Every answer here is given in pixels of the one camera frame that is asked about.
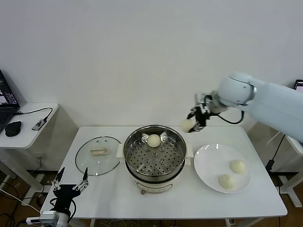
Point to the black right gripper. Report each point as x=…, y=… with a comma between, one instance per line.
x=202, y=116

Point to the white side table with label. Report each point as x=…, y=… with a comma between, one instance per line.
x=287, y=186

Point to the white wall socket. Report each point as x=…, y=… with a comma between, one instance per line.
x=39, y=156

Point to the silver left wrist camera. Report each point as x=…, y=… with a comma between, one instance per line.
x=48, y=217

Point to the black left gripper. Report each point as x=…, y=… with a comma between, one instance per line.
x=66, y=194

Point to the black computer mouse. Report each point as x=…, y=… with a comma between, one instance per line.
x=13, y=128

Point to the stainless steel steamer basket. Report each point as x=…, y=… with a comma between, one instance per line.
x=155, y=168

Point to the silver usb hub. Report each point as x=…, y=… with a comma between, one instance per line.
x=39, y=124

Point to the white side table with mouse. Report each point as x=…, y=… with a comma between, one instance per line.
x=35, y=139

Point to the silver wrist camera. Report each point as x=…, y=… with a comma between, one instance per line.
x=48, y=217
x=200, y=100

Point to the white steamed baozi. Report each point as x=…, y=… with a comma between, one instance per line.
x=154, y=140
x=238, y=166
x=187, y=125
x=227, y=181

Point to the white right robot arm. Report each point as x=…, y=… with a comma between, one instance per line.
x=260, y=99

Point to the white round plate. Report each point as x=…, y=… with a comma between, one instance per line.
x=213, y=160

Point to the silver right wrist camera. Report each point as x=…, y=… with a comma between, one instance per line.
x=200, y=100

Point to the black laptop beside mouse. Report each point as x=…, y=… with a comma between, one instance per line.
x=6, y=94

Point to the cream electric cooker pot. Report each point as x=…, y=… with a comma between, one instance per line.
x=154, y=187

